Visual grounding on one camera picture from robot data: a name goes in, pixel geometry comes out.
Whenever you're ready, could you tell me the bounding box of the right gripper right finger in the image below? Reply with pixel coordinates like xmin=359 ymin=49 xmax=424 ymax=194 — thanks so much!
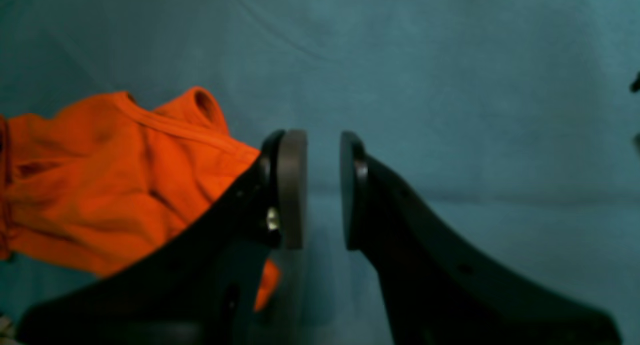
xmin=340 ymin=131 xmax=622 ymax=345

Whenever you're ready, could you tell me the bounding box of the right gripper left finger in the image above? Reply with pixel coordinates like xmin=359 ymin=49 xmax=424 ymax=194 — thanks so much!
xmin=17 ymin=130 xmax=307 ymax=345

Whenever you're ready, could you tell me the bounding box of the orange t-shirt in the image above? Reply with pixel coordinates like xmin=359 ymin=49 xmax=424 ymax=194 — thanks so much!
xmin=0 ymin=86 xmax=282 ymax=313

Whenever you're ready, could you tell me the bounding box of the blue table cloth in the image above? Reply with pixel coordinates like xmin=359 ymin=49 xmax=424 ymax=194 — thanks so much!
xmin=1 ymin=0 xmax=639 ymax=345

